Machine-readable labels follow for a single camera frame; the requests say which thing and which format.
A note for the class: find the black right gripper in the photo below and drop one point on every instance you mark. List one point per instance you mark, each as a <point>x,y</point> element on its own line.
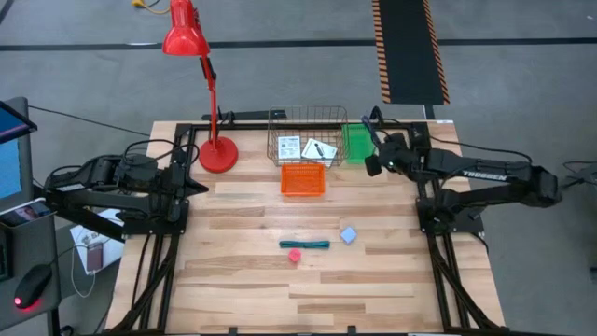
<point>402,161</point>

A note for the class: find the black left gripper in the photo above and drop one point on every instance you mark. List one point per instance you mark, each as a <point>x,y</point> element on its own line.
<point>173,189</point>

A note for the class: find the dark purple pen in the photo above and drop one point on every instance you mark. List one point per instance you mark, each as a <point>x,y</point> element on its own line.
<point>368,128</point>

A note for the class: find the white box with tool print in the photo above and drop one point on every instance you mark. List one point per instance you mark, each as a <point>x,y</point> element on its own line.
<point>319,150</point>

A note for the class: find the light blue cube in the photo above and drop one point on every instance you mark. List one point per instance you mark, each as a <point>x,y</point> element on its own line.
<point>348,235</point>

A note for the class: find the white label card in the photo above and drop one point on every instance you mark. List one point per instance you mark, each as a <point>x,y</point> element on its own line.
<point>289,147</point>

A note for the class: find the teal pen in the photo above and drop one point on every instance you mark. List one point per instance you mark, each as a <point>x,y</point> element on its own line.
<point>303,244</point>

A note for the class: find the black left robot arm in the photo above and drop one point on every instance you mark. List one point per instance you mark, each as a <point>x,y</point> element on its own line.
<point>93,200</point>

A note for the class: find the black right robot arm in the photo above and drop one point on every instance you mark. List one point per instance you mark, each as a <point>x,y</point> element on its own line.
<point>490,175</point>

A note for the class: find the green plastic basket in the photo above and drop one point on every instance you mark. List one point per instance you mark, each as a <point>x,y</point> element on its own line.
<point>356,147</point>

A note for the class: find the red desk lamp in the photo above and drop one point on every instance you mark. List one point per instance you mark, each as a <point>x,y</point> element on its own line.
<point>218,156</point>

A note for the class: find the black bar behind table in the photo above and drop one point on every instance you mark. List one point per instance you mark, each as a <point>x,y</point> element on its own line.
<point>252,115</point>

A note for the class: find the orange plastic basket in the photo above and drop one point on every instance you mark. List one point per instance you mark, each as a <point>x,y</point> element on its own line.
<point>303,179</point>

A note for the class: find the black orange-striped floor mat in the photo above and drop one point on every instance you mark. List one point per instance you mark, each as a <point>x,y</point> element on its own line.
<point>410,51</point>

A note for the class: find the maroon power bank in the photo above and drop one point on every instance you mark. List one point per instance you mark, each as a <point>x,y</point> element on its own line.
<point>94,256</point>

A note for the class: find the white paper sheet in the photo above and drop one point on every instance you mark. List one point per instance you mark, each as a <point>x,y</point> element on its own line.
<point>81,238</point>

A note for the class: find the smartphone with lit screen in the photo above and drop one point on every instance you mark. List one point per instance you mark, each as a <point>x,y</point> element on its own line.
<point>29,212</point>

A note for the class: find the grey side desk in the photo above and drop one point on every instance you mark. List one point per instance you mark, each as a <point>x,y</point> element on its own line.
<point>32,242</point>

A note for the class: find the computer monitor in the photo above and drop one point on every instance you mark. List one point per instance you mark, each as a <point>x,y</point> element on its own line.
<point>9,168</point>

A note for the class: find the black computer mouse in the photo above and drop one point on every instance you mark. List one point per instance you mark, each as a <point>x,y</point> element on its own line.
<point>32,284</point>

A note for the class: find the black aluminium table frame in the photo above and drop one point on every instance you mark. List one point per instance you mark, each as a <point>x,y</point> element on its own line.
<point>298,126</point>

